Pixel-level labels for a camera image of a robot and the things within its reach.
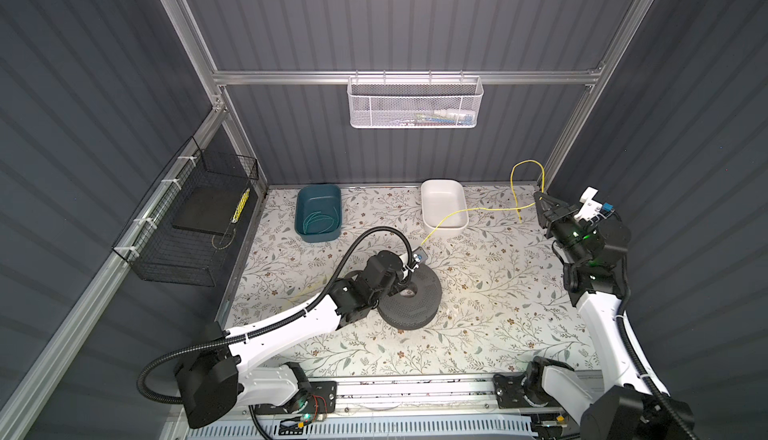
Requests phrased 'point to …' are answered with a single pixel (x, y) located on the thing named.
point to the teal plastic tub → (311, 198)
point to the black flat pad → (210, 208)
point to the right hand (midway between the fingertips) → (537, 196)
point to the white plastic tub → (441, 198)
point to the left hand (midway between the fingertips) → (399, 255)
